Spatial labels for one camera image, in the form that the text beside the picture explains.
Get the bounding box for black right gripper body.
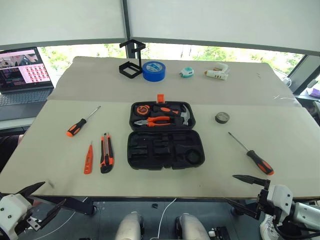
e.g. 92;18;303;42
257;179;281;223

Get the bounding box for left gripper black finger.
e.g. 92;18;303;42
38;198;67;228
16;181;46;200

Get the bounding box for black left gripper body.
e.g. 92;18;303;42
13;194;42;235

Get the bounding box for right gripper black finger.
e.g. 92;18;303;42
224;197;261;221
232;174;271;187

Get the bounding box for long screwdriver orange black handle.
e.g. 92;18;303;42
227;131;275;176

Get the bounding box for orange voltage tester pen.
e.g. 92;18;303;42
83;141;94;175

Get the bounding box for black electrical tape roll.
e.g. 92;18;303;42
214;111;231;125

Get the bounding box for orange black utility knife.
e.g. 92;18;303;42
100;133;115;174

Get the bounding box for short screwdriver orange black handle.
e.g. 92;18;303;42
65;105;102;138

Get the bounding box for black tool case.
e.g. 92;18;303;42
126;93;206;171

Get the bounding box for white sneaker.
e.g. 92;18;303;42
259;214;279;240

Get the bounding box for black device with white button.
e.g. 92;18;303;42
209;226;235;240

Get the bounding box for silver rounded robot right knee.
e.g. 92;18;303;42
174;212;211;240

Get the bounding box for white glue gun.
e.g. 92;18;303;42
203;62;230;81

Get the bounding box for open laptop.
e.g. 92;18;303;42
0;47;55;121

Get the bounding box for small teal white tape measure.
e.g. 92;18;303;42
179;66;196;79

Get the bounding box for orange black tape measure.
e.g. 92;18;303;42
136;104;150;117

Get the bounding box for blue tape roll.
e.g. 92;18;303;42
142;60;167;82

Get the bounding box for black table frame brace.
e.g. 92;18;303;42
32;196;97;216
229;206;245;216

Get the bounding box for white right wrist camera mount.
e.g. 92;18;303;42
266;184;294;218

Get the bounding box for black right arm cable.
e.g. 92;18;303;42
272;217;320;237

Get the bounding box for white cable on floor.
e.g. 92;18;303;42
157;197;177;240

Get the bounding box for claw hammer orange black handle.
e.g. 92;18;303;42
152;104;192;127

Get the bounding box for pliers with orange handles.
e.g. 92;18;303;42
134;115;176;128

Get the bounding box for black metal frame stand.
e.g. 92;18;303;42
118;39;146;79

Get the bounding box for grey window frame post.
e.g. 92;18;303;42
121;0;133;60

